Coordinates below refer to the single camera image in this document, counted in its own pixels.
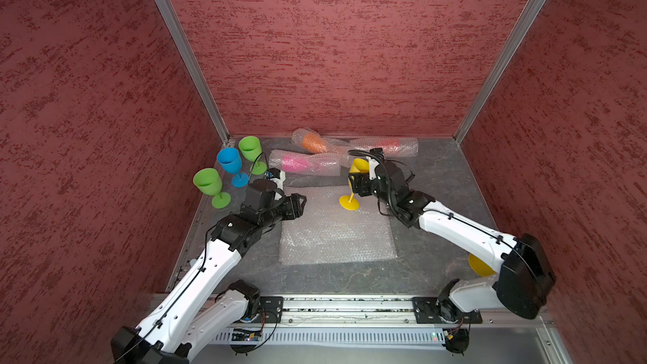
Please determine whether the yellow glass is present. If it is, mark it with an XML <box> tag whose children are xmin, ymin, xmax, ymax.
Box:
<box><xmin>339</xmin><ymin>158</ymin><xmax>369</xmax><ymax>211</ymax></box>

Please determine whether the red glass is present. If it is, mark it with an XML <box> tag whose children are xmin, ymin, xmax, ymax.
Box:
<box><xmin>349</xmin><ymin>136</ymin><xmax>419</xmax><ymax>158</ymax></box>

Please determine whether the pink glass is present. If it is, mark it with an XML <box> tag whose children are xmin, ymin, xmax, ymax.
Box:
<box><xmin>269</xmin><ymin>149</ymin><xmax>350</xmax><ymax>177</ymax></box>

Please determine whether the dark green glass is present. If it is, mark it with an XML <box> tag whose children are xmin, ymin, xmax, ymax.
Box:
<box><xmin>239</xmin><ymin>136</ymin><xmax>267</xmax><ymax>175</ymax></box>

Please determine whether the blue glass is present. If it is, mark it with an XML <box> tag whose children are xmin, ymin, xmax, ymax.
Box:
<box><xmin>217</xmin><ymin>148</ymin><xmax>249</xmax><ymax>188</ymax></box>

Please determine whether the light green wine glass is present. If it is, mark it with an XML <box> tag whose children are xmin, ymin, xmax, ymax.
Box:
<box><xmin>193</xmin><ymin>168</ymin><xmax>231</xmax><ymax>209</ymax></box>

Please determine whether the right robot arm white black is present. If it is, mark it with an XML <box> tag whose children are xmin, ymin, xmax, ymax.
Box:
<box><xmin>349</xmin><ymin>148</ymin><xmax>556</xmax><ymax>324</ymax></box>

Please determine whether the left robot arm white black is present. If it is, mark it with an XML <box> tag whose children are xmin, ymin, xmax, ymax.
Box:
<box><xmin>111</xmin><ymin>179</ymin><xmax>307</xmax><ymax>363</ymax></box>

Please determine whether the orange glass in bubble wrap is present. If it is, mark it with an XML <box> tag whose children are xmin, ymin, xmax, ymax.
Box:
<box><xmin>291</xmin><ymin>128</ymin><xmax>352</xmax><ymax>154</ymax></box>

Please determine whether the left base wiring board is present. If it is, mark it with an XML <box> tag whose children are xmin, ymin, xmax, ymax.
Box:
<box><xmin>229</xmin><ymin>329</ymin><xmax>264</xmax><ymax>355</ymax></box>

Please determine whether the right base wiring plug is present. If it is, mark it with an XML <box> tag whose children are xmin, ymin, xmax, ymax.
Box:
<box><xmin>444</xmin><ymin>329</ymin><xmax>470</xmax><ymax>355</ymax></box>

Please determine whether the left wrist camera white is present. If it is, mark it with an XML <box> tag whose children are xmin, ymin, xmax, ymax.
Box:
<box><xmin>265</xmin><ymin>168</ymin><xmax>286</xmax><ymax>190</ymax></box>

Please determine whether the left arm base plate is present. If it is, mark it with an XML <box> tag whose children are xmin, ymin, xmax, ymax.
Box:
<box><xmin>251</xmin><ymin>296</ymin><xmax>285</xmax><ymax>324</ymax></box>

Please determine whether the aluminium front rail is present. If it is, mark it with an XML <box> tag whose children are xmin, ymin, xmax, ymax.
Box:
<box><xmin>143</xmin><ymin>292</ymin><xmax>552</xmax><ymax>327</ymax></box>

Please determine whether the yellow cup holding cables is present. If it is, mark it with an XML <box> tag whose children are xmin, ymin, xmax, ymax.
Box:
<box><xmin>468</xmin><ymin>254</ymin><xmax>495</xmax><ymax>277</ymax></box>

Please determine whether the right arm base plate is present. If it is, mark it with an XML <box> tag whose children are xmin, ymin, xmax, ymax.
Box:
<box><xmin>411</xmin><ymin>297</ymin><xmax>483</xmax><ymax>325</ymax></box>

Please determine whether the white slotted cable duct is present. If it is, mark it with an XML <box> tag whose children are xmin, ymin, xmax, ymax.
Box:
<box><xmin>211</xmin><ymin>327</ymin><xmax>446</xmax><ymax>349</ymax></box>

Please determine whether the right aluminium corner post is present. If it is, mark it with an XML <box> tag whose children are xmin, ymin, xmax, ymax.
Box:
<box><xmin>453</xmin><ymin>0</ymin><xmax>547</xmax><ymax>145</ymax></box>

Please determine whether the aluminium corner post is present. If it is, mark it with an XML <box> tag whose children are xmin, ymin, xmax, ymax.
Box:
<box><xmin>154</xmin><ymin>0</ymin><xmax>231</xmax><ymax>145</ymax></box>
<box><xmin>453</xmin><ymin>0</ymin><xmax>547</xmax><ymax>145</ymax></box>

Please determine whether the left aluminium corner post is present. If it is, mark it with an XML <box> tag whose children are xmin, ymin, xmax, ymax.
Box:
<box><xmin>154</xmin><ymin>0</ymin><xmax>231</xmax><ymax>145</ymax></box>

